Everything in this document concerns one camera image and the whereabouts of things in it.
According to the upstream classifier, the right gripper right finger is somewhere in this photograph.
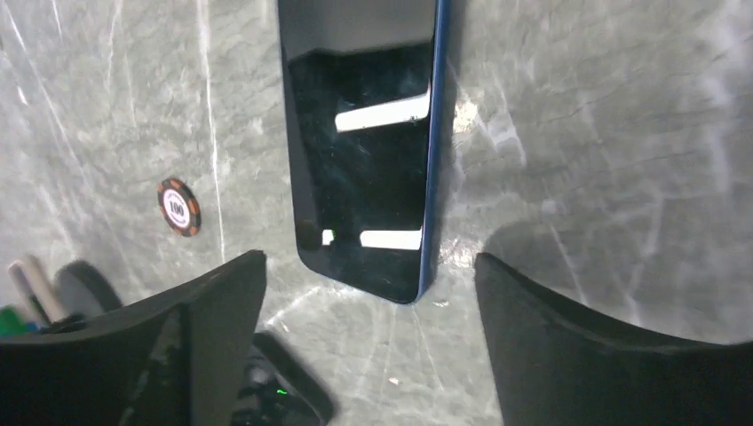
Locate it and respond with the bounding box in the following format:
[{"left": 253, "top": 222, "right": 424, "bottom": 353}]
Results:
[{"left": 474, "top": 253, "right": 752, "bottom": 425}]

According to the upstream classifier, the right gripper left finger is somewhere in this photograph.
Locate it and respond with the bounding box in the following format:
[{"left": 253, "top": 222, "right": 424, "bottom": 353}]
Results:
[{"left": 1, "top": 250, "right": 266, "bottom": 425}]

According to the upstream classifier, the black phone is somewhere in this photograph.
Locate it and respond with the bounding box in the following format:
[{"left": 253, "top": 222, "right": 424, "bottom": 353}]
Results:
[{"left": 231, "top": 332, "right": 336, "bottom": 426}]

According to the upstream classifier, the blue smartphone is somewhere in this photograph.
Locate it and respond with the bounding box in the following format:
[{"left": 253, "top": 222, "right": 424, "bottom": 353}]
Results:
[{"left": 277, "top": 0, "right": 450, "bottom": 304}]

